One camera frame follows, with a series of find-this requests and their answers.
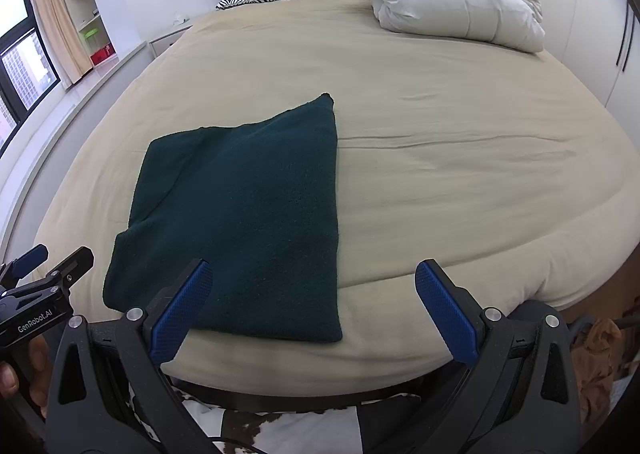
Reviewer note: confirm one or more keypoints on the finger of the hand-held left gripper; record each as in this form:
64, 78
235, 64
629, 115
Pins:
75, 264
27, 259

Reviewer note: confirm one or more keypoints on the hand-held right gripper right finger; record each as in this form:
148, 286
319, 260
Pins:
447, 314

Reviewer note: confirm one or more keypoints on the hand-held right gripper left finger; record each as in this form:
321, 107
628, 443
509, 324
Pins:
180, 319

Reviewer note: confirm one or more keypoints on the dark green sweater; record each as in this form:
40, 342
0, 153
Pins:
240, 194

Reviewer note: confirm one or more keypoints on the person's left hand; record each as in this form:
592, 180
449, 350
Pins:
35, 364

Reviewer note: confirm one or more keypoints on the bed with beige sheet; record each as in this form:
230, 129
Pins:
450, 184

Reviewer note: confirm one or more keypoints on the brown and white patterned cloth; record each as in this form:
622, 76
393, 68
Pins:
280, 429

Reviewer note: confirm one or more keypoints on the white window bench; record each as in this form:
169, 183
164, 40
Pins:
65, 114

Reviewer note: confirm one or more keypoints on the dark framed window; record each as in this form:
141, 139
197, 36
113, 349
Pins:
25, 69

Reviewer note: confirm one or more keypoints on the red box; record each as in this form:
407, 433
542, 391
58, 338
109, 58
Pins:
102, 56

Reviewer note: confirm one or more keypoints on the green plastic container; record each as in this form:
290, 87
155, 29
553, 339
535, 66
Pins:
92, 33

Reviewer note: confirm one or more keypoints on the white nightstand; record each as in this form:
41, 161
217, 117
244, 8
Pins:
167, 42

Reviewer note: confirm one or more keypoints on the beige curtain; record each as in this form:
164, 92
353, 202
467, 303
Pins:
55, 19

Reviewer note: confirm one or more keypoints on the white folded duvet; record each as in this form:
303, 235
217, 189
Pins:
440, 4

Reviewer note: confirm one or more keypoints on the white wardrobe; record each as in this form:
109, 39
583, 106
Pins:
585, 9

